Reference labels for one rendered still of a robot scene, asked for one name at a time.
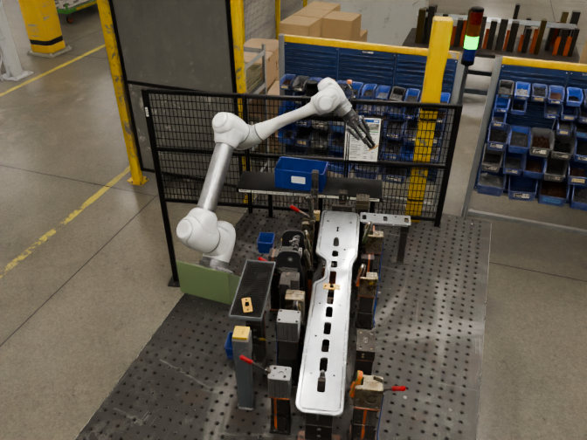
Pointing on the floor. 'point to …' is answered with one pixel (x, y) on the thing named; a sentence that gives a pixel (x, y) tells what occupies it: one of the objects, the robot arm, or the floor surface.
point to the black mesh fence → (290, 151)
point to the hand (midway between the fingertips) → (369, 141)
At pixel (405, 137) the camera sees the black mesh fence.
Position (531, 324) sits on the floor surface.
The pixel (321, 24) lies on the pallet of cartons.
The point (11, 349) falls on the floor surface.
